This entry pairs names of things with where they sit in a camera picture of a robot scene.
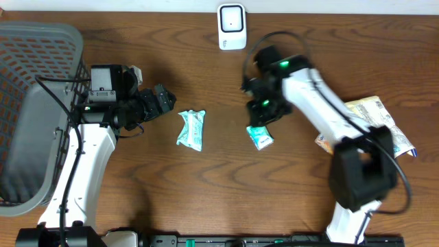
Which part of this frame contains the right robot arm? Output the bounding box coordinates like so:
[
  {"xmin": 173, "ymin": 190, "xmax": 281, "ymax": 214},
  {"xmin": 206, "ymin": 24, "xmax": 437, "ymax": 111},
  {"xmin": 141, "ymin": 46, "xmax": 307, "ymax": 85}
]
[{"xmin": 242, "ymin": 55, "xmax": 397, "ymax": 244}]

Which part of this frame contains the teal white tissue pack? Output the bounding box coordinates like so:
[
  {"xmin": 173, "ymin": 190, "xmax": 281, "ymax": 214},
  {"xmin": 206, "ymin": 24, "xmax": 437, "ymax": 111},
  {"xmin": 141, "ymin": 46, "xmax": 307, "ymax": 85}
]
[{"xmin": 176, "ymin": 110, "xmax": 206, "ymax": 152}]

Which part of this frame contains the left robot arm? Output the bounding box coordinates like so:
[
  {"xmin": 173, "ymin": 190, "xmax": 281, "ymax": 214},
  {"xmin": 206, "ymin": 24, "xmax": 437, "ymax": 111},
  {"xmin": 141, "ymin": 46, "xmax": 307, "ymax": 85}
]
[{"xmin": 15, "ymin": 84, "xmax": 176, "ymax": 246}]

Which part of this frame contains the white barcode scanner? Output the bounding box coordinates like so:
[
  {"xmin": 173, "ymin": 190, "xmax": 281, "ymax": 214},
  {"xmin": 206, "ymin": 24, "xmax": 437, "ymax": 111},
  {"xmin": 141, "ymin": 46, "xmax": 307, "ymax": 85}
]
[{"xmin": 217, "ymin": 3, "xmax": 247, "ymax": 51}]

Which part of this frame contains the orange small snack pack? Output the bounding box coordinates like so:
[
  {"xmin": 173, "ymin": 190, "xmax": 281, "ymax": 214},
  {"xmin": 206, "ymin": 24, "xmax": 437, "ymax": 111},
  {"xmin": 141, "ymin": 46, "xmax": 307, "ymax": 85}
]
[{"xmin": 314, "ymin": 134, "xmax": 333, "ymax": 154}]

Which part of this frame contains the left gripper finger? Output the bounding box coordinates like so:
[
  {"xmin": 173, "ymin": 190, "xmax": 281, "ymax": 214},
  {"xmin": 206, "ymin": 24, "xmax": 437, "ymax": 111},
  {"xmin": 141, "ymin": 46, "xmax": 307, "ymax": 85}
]
[
  {"xmin": 154, "ymin": 84, "xmax": 176, "ymax": 106},
  {"xmin": 158, "ymin": 99, "xmax": 175, "ymax": 115}
]

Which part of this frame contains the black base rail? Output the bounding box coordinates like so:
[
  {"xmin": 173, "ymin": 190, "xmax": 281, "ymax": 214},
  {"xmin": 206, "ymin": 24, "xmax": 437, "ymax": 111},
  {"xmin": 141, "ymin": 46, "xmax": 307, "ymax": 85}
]
[{"xmin": 99, "ymin": 226, "xmax": 405, "ymax": 247}]

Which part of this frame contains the grey plastic shopping basket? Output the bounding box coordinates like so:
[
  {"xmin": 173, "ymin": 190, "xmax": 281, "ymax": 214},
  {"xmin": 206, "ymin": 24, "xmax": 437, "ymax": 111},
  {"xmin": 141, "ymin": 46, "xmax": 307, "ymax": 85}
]
[{"xmin": 1, "ymin": 21, "xmax": 90, "ymax": 217}]

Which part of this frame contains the large white snack bag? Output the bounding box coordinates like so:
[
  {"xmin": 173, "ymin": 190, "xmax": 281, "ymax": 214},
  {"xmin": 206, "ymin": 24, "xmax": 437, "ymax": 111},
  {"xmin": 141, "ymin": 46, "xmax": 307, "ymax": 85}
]
[{"xmin": 345, "ymin": 96, "xmax": 417, "ymax": 157}]

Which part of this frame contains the small teal tissue pack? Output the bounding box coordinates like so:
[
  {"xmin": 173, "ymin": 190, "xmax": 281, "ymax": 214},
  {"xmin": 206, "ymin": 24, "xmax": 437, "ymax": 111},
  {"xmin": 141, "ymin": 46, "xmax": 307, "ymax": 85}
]
[{"xmin": 246, "ymin": 126, "xmax": 274, "ymax": 151}]

